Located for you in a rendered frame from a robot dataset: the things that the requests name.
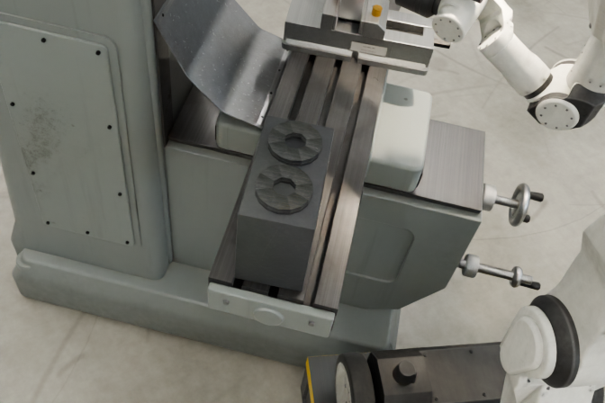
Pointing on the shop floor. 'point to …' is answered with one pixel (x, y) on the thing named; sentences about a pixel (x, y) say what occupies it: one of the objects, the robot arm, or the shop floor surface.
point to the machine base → (194, 309)
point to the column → (89, 103)
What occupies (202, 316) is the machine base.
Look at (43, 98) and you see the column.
